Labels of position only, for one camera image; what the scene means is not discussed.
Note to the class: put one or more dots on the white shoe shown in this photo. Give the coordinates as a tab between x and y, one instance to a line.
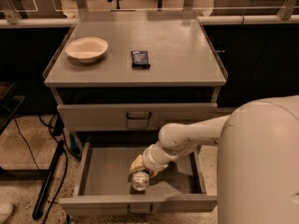
6	210

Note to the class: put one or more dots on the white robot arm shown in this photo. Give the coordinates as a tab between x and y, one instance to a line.
258	159

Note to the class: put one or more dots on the closed grey top drawer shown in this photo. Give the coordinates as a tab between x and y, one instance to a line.
132	117

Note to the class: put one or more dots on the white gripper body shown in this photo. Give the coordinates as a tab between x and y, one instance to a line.
149	161

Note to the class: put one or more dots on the black bar on floor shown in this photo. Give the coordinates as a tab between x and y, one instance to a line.
42	196

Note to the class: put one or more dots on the silver green 7up can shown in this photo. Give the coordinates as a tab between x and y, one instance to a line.
140	180

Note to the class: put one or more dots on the open grey middle drawer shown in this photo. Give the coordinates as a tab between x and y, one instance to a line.
104	186

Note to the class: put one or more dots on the dark blue snack packet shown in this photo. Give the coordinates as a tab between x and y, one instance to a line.
140	59

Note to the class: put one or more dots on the white paper bowl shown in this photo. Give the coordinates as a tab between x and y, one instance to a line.
87	49

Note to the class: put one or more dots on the grey metal drawer cabinet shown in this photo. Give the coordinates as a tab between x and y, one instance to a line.
183	66

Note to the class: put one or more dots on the dark side table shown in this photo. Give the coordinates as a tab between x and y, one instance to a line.
9	103

